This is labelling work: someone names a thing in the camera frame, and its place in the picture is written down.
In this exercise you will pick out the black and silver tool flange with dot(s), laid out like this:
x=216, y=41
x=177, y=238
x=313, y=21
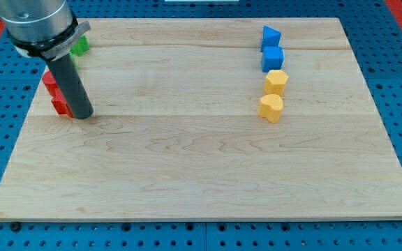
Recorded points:
x=48, y=38

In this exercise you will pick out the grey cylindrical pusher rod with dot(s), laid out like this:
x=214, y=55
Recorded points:
x=71, y=86

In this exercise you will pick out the red block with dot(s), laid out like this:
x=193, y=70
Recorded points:
x=61, y=106
x=50, y=84

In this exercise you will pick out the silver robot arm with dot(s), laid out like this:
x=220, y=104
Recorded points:
x=27, y=10

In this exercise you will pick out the green block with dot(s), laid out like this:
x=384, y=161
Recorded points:
x=80, y=47

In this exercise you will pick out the wooden board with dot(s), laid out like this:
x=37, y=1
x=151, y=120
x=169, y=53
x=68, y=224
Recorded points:
x=176, y=136

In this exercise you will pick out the blue cube block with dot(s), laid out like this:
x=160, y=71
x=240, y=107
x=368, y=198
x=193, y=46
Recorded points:
x=272, y=58

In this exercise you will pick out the blue triangular block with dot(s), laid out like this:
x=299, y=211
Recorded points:
x=270, y=37

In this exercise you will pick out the yellow heart block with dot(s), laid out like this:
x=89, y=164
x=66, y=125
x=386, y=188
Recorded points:
x=270, y=107

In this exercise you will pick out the yellow hexagon block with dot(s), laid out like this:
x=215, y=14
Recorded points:
x=275, y=82

